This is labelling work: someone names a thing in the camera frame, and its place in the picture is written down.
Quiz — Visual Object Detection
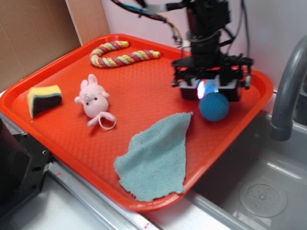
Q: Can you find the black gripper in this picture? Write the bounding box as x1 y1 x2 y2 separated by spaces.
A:
171 31 253 102

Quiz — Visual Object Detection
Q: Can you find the blue textured ball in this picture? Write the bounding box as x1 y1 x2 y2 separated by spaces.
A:
199 92 230 122

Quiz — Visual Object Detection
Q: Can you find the blue cellulose sponge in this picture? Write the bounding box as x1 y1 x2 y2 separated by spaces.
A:
203 80 219 95

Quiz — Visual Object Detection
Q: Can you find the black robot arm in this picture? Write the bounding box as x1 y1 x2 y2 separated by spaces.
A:
114 0 253 102

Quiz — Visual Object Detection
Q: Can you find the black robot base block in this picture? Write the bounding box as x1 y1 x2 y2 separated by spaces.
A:
0 121 50 220

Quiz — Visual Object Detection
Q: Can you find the yellow and black sponge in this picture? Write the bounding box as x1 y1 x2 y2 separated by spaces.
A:
27 85 62 118

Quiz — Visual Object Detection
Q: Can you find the grey sink faucet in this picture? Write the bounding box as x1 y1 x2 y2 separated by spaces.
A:
270 36 307 141

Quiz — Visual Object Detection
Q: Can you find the light teal cloth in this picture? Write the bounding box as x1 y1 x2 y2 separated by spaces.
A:
114 113 193 202

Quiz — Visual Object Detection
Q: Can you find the grey plastic sink basin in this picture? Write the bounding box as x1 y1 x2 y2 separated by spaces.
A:
187 112 307 230

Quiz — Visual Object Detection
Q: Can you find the pink plush bunny toy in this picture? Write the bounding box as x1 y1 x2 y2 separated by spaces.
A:
74 74 117 130

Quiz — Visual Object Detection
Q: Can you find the round sink drain cover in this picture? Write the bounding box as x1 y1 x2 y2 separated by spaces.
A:
239 178 288 218

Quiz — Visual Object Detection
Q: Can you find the orange plastic tray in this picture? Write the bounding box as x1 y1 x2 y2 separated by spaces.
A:
0 34 273 212

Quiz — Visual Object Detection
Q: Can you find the brown cardboard panel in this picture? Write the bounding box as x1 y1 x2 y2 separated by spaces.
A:
0 0 109 91

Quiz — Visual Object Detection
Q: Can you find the twisted multicolour rope toy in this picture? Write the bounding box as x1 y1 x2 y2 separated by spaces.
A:
90 41 161 68

